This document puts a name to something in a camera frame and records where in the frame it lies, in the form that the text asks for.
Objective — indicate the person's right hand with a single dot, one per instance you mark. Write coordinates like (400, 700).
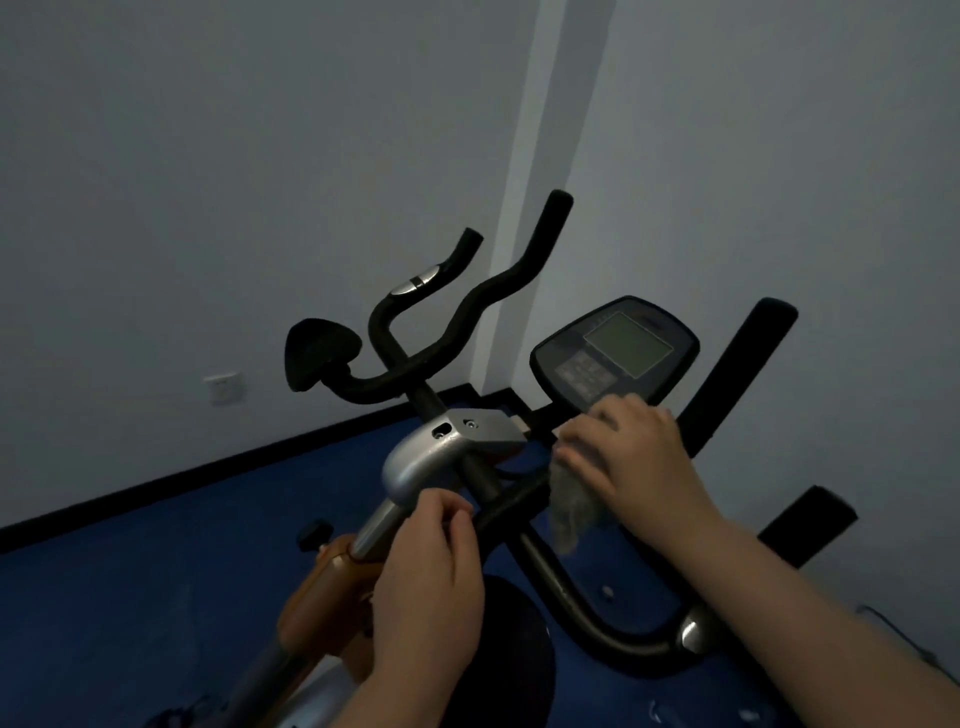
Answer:
(649, 469)

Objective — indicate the person's left hand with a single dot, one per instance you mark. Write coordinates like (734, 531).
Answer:
(424, 592)

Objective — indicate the person's right fingers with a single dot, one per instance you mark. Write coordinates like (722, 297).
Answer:
(592, 442)

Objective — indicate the person's left thumb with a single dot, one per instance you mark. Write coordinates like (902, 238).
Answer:
(461, 529)

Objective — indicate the translucent grey cleaning wipe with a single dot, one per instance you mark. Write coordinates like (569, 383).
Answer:
(574, 514)

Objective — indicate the black rounded elbow pad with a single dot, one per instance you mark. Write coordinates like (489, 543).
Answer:
(319, 352)

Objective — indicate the person's right forearm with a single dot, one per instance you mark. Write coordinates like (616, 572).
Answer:
(787, 637)

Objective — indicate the black rectangular elbow pad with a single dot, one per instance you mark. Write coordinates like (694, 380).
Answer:
(814, 521)

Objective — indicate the person's left forearm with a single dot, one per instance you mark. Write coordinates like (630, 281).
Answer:
(397, 705)

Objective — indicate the black bike display console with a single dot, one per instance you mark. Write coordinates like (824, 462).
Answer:
(622, 349)

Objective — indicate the black bike saddle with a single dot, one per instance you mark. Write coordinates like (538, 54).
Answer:
(517, 660)

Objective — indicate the black adjustment knob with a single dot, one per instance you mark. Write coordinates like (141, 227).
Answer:
(313, 535)

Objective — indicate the orange bike frame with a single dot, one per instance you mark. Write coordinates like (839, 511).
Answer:
(322, 600)

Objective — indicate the white wall socket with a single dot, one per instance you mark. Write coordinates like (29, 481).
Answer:
(225, 388)

